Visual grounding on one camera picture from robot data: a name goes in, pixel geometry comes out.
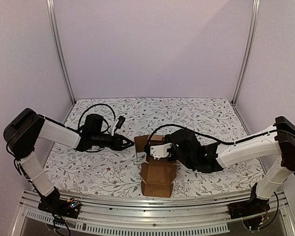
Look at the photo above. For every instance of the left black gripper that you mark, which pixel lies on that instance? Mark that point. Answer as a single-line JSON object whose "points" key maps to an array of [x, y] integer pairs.
{"points": [[117, 144]]}

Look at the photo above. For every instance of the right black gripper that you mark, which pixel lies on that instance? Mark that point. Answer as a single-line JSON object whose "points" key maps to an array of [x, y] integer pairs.
{"points": [[147, 149]]}

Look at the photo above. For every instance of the brown cardboard box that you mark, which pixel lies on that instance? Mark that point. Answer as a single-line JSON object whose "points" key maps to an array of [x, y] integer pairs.
{"points": [[157, 175]]}

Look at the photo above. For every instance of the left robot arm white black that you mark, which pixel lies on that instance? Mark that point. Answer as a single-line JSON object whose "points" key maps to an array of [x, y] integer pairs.
{"points": [[22, 134]]}

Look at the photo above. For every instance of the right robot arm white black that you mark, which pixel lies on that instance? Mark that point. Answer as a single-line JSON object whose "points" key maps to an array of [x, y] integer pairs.
{"points": [[277, 139]]}

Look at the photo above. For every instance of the floral patterned table mat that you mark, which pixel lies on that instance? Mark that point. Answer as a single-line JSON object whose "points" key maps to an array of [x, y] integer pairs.
{"points": [[117, 173]]}

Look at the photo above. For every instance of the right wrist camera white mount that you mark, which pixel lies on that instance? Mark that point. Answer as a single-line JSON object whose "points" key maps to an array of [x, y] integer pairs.
{"points": [[156, 151]]}

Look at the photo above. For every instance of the front aluminium rail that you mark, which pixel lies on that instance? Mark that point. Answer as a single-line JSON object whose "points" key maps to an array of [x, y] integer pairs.
{"points": [[190, 216]]}

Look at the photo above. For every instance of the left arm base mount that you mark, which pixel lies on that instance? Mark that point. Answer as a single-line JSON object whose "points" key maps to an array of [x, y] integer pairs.
{"points": [[66, 208]]}

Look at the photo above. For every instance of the left aluminium frame post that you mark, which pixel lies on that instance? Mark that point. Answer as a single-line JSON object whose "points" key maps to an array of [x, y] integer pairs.
{"points": [[59, 51]]}

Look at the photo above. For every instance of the aluminium frame post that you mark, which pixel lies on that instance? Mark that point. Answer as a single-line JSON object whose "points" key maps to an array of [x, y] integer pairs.
{"points": [[59, 51], [247, 51]]}

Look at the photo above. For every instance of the right aluminium frame post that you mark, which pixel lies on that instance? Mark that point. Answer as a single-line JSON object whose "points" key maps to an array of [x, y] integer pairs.
{"points": [[247, 51]]}

